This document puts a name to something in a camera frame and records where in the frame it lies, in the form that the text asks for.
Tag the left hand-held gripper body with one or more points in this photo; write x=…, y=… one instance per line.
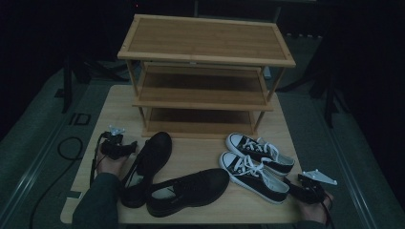
x=113, y=148

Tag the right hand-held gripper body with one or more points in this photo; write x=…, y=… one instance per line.
x=313, y=187

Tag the person's left hand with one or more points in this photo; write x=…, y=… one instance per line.
x=110, y=165

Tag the person's right hand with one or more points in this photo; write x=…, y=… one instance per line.
x=315, y=211

